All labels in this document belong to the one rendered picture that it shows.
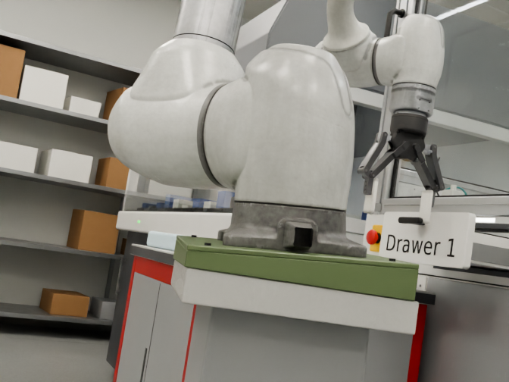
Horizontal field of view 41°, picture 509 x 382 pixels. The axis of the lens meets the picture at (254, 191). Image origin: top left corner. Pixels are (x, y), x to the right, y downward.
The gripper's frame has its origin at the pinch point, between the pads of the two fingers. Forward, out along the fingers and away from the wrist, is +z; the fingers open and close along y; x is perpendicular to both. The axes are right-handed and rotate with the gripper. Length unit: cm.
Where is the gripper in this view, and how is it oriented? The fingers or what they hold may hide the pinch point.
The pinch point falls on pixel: (397, 213)
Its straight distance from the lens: 141.2
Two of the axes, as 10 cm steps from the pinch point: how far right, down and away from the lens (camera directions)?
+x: -4.0, 0.2, 9.2
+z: -1.5, 9.8, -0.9
